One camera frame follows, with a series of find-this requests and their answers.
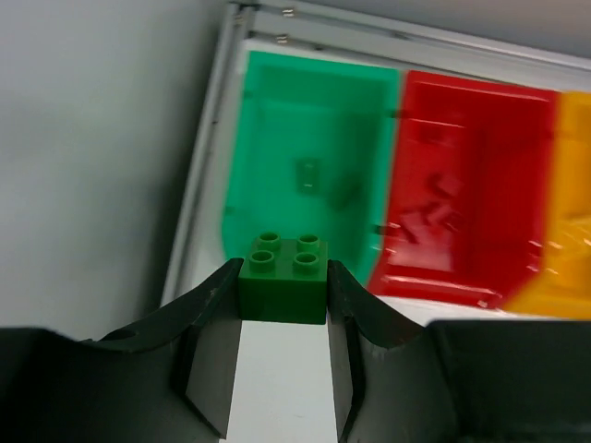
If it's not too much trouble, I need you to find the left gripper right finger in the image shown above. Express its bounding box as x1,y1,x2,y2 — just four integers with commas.
327,260,459,442

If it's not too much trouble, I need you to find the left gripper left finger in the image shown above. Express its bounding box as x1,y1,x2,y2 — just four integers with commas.
82,258,243,442

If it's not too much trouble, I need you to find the green square lego brick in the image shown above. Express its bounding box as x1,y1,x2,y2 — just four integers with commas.
238,232,328,325

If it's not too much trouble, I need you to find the small green lego plate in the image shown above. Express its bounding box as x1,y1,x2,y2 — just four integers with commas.
295,158,320,195

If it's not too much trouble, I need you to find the green lego slope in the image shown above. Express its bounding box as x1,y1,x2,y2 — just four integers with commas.
327,174,362,210

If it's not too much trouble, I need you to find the yellow plastic bin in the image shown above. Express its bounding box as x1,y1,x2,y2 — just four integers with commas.
503,91,590,319

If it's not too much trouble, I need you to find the green plastic bin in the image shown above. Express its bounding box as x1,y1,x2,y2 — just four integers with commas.
221,51,401,282

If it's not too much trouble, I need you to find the red plastic bin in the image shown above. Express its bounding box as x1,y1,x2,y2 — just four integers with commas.
368,70,559,309

